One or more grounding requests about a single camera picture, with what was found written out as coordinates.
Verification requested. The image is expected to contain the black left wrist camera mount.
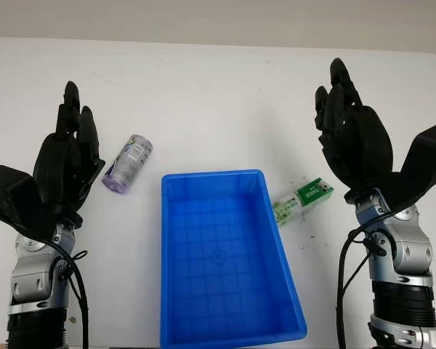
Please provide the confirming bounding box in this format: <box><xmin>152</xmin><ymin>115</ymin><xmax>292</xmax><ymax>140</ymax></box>
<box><xmin>0</xmin><ymin>164</ymin><xmax>57</xmax><ymax>244</ymax></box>

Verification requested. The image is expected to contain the purple garbage bag roll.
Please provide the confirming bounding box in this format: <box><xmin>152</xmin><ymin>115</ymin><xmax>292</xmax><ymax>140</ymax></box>
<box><xmin>101</xmin><ymin>134</ymin><xmax>155</xmax><ymax>195</ymax></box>

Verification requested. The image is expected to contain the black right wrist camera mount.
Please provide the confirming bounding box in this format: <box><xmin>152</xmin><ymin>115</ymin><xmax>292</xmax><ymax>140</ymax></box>
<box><xmin>384</xmin><ymin>123</ymin><xmax>436</xmax><ymax>212</ymax></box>

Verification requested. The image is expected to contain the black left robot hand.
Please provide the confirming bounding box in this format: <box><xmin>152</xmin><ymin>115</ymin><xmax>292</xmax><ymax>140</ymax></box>
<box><xmin>33</xmin><ymin>80</ymin><xmax>107</xmax><ymax>226</ymax></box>

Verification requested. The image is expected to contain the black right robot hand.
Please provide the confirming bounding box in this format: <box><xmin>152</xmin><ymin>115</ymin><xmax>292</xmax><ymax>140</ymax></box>
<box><xmin>314</xmin><ymin>57</ymin><xmax>395</xmax><ymax>194</ymax></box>

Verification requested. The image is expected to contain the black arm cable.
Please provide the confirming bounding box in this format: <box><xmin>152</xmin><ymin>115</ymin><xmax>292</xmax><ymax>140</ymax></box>
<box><xmin>49</xmin><ymin>232</ymin><xmax>91</xmax><ymax>349</ymax></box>
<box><xmin>335</xmin><ymin>225</ymin><xmax>372</xmax><ymax>349</ymax></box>

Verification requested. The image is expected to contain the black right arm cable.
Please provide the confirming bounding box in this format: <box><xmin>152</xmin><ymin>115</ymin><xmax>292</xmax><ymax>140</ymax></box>
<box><xmin>335</xmin><ymin>225</ymin><xmax>372</xmax><ymax>349</ymax></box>

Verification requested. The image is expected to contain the blue plastic tray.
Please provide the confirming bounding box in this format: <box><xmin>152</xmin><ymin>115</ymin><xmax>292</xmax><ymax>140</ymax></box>
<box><xmin>160</xmin><ymin>168</ymin><xmax>308</xmax><ymax>349</ymax></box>

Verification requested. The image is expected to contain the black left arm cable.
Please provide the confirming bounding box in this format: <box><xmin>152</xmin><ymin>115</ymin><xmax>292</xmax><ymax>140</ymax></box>
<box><xmin>49</xmin><ymin>232</ymin><xmax>91</xmax><ymax>349</ymax></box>

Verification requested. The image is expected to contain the green toothpaste box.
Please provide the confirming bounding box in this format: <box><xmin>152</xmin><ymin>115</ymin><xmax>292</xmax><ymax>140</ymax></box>
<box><xmin>272</xmin><ymin>176</ymin><xmax>334</xmax><ymax>228</ymax></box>

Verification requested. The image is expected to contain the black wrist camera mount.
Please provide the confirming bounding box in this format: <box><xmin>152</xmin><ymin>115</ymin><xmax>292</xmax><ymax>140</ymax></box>
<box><xmin>384</xmin><ymin>123</ymin><xmax>436</xmax><ymax>212</ymax></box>
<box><xmin>0</xmin><ymin>164</ymin><xmax>57</xmax><ymax>244</ymax></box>

